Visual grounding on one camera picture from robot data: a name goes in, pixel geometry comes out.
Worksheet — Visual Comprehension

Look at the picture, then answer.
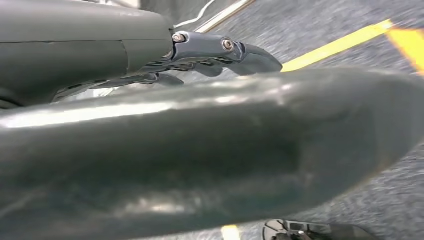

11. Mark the white floor cable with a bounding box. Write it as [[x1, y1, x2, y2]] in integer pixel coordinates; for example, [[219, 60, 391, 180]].
[[173, 0, 217, 29]]

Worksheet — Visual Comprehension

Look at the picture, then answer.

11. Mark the stainless steel workbench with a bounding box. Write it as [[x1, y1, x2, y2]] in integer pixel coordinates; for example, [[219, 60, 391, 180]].
[[194, 0, 257, 34]]

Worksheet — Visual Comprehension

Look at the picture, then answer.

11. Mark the yellow floor tape square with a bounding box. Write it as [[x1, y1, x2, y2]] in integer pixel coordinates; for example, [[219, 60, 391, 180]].
[[221, 19, 424, 240]]

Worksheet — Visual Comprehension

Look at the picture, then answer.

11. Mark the black robot left foot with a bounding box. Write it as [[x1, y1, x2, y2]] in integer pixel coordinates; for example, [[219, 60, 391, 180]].
[[263, 218, 379, 240]]

